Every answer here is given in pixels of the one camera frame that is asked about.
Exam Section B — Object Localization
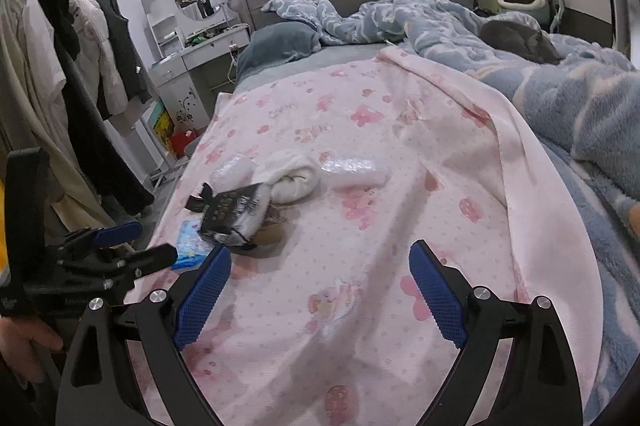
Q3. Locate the white dresser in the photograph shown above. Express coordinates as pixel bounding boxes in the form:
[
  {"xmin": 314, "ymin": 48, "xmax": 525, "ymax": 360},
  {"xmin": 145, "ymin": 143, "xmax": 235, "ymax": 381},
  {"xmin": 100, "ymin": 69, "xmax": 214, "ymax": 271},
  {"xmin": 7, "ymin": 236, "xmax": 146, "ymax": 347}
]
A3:
[{"xmin": 147, "ymin": 13, "xmax": 251, "ymax": 127}]

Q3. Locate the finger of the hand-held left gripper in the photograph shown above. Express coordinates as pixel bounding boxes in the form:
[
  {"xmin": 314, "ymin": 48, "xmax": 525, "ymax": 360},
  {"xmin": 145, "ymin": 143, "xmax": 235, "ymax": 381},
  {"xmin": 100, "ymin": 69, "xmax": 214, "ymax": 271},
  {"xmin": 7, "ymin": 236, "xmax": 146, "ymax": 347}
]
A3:
[
  {"xmin": 106, "ymin": 244, "xmax": 179, "ymax": 279},
  {"xmin": 66, "ymin": 221, "xmax": 145, "ymax": 253}
]

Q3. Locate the black snack packet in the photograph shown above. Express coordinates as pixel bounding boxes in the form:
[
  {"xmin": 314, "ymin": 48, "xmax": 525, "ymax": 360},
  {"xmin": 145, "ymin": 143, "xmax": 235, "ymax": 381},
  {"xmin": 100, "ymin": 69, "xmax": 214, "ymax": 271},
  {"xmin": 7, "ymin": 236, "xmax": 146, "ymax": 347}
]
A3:
[{"xmin": 199, "ymin": 182, "xmax": 273, "ymax": 247}]

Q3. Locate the white fluffy coat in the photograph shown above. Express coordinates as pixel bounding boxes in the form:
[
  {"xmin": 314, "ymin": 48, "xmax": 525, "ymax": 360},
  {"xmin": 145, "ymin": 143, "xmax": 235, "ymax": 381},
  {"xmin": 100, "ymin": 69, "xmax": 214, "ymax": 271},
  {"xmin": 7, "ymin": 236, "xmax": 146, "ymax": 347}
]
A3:
[{"xmin": 65, "ymin": 0, "xmax": 128, "ymax": 121}]

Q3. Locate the dark green knit sweater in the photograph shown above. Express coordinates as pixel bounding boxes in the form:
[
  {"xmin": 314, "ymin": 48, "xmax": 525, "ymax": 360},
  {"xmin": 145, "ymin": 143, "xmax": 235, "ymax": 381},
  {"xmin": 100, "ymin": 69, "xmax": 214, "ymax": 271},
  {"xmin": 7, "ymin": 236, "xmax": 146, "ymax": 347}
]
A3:
[{"xmin": 87, "ymin": 0, "xmax": 151, "ymax": 104}]

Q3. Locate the blue tissue packet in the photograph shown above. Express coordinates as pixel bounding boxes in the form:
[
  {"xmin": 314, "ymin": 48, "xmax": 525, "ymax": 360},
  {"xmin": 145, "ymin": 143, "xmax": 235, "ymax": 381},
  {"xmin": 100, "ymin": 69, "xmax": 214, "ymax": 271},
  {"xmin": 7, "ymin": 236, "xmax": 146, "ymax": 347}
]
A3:
[{"xmin": 172, "ymin": 220, "xmax": 216, "ymax": 271}]

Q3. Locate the yellow colourful box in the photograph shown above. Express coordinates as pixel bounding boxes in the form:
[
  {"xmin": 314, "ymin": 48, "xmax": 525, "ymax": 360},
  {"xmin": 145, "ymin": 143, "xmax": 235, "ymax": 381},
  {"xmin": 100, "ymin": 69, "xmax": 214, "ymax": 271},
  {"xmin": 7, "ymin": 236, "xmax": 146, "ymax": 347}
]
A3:
[{"xmin": 152, "ymin": 103, "xmax": 176, "ymax": 151}]

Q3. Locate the blue fleece blanket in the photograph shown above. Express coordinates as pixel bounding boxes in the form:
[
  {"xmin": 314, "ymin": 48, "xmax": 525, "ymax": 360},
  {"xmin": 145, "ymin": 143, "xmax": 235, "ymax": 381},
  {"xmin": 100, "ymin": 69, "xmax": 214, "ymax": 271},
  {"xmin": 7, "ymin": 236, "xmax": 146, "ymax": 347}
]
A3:
[{"xmin": 260, "ymin": 0, "xmax": 640, "ymax": 422}]

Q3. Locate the red bag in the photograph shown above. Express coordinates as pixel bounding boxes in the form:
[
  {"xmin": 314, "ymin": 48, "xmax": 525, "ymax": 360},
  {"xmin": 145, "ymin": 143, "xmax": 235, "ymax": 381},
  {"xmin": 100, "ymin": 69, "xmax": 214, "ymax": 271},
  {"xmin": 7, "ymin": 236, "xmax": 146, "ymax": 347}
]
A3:
[{"xmin": 170, "ymin": 131, "xmax": 198, "ymax": 157}]

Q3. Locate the person's left hand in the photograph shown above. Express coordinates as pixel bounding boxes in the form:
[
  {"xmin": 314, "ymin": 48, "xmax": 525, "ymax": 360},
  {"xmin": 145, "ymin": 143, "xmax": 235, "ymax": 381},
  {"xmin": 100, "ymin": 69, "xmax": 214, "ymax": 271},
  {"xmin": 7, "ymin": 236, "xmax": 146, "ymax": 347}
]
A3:
[{"xmin": 0, "ymin": 316, "xmax": 66, "ymax": 389}]

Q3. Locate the brown round scrap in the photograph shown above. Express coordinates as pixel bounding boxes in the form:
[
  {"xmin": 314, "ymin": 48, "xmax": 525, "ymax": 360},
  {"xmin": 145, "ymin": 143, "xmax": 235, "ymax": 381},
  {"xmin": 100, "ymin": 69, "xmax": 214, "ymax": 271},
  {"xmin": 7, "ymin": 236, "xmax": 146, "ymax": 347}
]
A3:
[{"xmin": 255, "ymin": 206, "xmax": 286, "ymax": 251}]

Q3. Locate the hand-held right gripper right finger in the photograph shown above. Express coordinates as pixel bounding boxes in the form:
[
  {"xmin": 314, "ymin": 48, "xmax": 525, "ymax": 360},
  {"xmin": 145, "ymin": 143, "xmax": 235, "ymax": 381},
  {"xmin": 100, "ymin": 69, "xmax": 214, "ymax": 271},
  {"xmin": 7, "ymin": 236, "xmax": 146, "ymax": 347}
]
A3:
[{"xmin": 408, "ymin": 240, "xmax": 585, "ymax": 426}]

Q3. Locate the grey cat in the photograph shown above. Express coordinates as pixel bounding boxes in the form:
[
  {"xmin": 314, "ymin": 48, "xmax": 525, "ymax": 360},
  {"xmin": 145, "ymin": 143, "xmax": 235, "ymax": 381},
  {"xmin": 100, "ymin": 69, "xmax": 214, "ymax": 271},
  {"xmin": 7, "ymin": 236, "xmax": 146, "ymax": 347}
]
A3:
[{"xmin": 480, "ymin": 20, "xmax": 561, "ymax": 65}]

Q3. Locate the black hanging garment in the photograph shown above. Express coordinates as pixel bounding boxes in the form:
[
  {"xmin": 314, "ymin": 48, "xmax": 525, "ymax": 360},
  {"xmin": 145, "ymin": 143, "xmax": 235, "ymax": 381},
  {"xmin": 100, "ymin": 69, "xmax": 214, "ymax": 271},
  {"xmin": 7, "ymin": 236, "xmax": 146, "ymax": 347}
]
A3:
[{"xmin": 12, "ymin": 0, "xmax": 156, "ymax": 217}]

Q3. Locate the cosmetics cluster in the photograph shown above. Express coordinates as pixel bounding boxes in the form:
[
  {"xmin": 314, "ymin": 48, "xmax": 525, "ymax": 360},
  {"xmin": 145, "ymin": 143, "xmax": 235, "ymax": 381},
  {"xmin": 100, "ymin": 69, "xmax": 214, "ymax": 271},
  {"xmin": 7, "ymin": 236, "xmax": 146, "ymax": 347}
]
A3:
[{"xmin": 187, "ymin": 24, "xmax": 236, "ymax": 45}]

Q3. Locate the white rolled cloth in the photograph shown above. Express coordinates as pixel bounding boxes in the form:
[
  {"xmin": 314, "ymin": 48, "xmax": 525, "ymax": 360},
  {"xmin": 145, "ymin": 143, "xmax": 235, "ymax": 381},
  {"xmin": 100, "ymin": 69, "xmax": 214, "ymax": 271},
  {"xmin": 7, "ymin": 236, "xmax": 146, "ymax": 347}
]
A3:
[{"xmin": 260, "ymin": 153, "xmax": 321, "ymax": 204}]

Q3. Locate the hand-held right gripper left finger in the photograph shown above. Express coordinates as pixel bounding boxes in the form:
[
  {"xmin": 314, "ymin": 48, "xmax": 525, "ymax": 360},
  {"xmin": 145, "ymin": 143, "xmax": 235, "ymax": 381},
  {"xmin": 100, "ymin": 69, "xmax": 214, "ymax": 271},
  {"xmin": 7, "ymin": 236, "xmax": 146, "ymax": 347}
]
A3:
[{"xmin": 56, "ymin": 246, "xmax": 233, "ymax": 426}]

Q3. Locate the blue-grey pillow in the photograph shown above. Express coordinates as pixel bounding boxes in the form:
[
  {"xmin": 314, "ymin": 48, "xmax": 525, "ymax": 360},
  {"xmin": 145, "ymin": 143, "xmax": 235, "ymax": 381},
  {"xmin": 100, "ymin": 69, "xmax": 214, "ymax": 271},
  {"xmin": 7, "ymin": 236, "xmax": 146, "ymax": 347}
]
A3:
[{"xmin": 235, "ymin": 23, "xmax": 321, "ymax": 81}]

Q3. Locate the clear plastic wrapper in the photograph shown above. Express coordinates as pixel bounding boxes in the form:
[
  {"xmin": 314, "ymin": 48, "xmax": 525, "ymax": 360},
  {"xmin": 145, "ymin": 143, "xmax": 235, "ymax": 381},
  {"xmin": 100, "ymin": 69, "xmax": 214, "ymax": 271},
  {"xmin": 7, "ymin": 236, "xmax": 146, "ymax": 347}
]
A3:
[{"xmin": 320, "ymin": 153, "xmax": 391, "ymax": 191}]

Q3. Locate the white shirt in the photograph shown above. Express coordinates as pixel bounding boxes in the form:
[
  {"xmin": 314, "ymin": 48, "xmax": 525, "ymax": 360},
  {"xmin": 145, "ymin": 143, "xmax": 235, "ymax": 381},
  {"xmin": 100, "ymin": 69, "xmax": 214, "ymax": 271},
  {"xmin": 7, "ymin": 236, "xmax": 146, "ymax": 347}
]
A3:
[{"xmin": 0, "ymin": 0, "xmax": 68, "ymax": 207}]

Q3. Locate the beige hanging garment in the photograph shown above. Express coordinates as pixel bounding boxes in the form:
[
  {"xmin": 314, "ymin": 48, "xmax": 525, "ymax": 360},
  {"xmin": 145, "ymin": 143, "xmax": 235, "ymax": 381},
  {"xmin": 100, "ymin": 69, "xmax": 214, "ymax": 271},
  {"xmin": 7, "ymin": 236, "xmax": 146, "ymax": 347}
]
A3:
[{"xmin": 0, "ymin": 56, "xmax": 116, "ymax": 231}]

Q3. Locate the small black wrapper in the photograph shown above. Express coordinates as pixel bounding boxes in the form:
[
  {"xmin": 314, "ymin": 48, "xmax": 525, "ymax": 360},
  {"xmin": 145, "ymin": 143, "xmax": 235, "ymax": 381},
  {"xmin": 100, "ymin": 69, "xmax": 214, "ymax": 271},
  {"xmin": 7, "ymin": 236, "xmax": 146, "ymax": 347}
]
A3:
[{"xmin": 185, "ymin": 182, "xmax": 216, "ymax": 211}]

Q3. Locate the clear plastic bag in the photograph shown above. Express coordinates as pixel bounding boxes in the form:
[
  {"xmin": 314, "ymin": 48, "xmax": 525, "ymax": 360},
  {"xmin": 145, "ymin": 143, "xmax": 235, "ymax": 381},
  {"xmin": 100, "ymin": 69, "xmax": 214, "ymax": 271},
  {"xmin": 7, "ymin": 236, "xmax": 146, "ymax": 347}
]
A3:
[{"xmin": 210, "ymin": 156, "xmax": 256, "ymax": 187}]

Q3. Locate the pink printed blanket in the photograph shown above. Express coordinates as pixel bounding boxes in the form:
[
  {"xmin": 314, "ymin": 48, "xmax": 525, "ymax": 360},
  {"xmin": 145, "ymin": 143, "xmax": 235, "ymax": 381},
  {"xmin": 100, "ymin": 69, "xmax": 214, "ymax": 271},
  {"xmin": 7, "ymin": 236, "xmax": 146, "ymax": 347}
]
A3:
[{"xmin": 125, "ymin": 48, "xmax": 621, "ymax": 426}]

